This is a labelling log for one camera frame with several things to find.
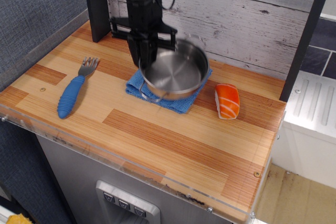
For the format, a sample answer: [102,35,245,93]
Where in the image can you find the clear acrylic edge guard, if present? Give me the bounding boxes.
[0,103,257,221]

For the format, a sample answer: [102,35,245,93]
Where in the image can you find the black left vertical post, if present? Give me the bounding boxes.
[87,0,111,42]

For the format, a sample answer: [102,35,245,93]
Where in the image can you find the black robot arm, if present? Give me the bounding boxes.
[110,0,177,69]

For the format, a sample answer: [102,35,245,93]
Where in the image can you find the blue handled metal fork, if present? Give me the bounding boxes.
[57,57,99,119]

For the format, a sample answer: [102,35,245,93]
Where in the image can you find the black right vertical post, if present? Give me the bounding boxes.
[279,0,326,102]

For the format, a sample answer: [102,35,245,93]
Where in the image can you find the yellow object at floor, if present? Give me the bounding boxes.
[6,214,32,224]

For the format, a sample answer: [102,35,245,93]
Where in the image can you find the blue folded cloth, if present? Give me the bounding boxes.
[125,69,213,114]

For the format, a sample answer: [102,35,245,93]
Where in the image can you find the orange salmon sushi toy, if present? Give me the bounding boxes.
[215,83,240,120]

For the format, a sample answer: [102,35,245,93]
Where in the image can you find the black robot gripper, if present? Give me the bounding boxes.
[110,0,177,67]

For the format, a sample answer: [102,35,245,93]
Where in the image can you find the white ribbed drainboard unit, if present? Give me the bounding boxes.
[271,71,335,188]

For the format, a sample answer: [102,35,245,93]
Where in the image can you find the silver steel pot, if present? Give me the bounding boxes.
[139,34,210,103]

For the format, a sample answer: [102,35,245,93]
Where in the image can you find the black vertical post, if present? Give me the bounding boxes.
[87,0,111,42]
[279,0,326,102]

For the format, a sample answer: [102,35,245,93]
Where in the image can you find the silver dispenser button panel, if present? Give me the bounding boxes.
[96,180,161,223]

